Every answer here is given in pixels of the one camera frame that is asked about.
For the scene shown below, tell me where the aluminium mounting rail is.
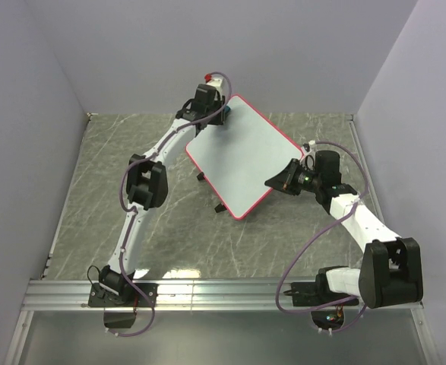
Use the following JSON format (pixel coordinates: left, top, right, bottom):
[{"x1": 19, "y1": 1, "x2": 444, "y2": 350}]
[{"x1": 21, "y1": 279, "x2": 425, "y2": 313}]

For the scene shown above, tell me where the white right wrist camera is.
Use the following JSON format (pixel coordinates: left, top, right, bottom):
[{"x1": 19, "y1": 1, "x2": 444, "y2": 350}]
[{"x1": 301, "y1": 140, "x2": 317, "y2": 157}]

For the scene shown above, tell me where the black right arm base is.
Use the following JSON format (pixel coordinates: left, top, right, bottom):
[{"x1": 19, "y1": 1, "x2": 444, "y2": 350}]
[{"x1": 283, "y1": 281, "x2": 360, "y2": 331}]

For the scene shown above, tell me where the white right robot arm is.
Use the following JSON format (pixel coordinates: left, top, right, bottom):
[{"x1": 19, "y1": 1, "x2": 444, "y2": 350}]
[{"x1": 185, "y1": 95, "x2": 423, "y2": 310}]

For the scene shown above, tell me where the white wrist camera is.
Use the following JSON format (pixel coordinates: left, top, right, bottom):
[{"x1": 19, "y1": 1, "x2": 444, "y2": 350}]
[
  {"x1": 301, "y1": 140, "x2": 317, "y2": 157},
  {"x1": 204, "y1": 74, "x2": 225, "y2": 94}
]

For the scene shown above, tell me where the pink framed whiteboard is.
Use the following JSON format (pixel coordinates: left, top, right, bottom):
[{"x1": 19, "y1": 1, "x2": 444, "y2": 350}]
[{"x1": 185, "y1": 94, "x2": 304, "y2": 220}]

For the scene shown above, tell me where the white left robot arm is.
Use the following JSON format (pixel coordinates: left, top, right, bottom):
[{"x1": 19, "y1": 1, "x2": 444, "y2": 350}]
[{"x1": 92, "y1": 78, "x2": 305, "y2": 306}]

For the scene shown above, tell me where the wire whiteboard stand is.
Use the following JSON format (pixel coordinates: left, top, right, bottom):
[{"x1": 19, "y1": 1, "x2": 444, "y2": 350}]
[{"x1": 196, "y1": 172, "x2": 227, "y2": 214}]

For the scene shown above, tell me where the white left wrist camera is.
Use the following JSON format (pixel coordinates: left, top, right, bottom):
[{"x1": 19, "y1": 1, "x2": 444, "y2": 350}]
[{"x1": 204, "y1": 74, "x2": 225, "y2": 94}]

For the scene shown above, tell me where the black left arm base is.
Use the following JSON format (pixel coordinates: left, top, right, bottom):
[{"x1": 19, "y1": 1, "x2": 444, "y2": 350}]
[{"x1": 87, "y1": 283, "x2": 150, "y2": 330}]

